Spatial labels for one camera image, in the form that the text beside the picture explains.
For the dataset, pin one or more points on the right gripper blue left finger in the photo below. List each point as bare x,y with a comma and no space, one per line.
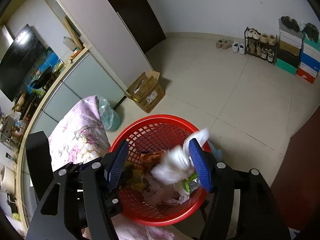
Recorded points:
116,164

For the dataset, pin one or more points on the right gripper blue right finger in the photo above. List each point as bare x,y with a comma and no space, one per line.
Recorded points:
201,165

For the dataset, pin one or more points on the green snack wrapper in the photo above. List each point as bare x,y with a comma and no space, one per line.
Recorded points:
192,183

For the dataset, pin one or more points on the white tissue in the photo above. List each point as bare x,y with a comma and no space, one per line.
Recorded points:
176,164

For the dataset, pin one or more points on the brown wrapper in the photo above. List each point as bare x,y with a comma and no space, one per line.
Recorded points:
149,160

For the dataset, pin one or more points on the cat print watsons packet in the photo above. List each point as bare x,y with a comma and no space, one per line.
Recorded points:
156,193

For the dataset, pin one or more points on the clear plastic bag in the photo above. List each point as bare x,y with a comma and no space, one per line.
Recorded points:
183,190

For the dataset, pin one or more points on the green trash bin with bag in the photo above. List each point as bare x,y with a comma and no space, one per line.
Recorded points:
109,117

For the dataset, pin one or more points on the red plastic mesh basket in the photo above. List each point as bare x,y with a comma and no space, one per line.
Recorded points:
150,134

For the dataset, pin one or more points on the pink floral table cloth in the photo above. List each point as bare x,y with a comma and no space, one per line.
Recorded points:
80,137

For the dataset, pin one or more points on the white rice cooker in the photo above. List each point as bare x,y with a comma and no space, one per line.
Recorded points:
7,180

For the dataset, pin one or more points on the cardboard box on floor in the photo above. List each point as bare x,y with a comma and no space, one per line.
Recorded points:
146,92

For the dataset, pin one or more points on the black wok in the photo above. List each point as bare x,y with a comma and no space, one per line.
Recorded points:
41,80

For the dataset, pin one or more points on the white sneakers pair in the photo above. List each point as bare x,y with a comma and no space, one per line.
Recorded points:
238,48

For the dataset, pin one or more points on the beige slippers pair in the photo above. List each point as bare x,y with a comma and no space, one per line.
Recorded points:
224,44

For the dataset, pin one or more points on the black shoe rack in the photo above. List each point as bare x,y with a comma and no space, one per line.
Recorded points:
261,45

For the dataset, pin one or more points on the wooden cutting board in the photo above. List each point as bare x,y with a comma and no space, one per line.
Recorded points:
72,33

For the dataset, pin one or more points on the white plastic bottle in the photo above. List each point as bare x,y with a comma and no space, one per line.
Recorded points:
67,41

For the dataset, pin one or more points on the stack of shoe boxes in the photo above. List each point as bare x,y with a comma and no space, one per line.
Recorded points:
298,49

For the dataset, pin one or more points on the black range hood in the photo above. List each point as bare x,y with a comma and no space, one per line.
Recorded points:
18,60

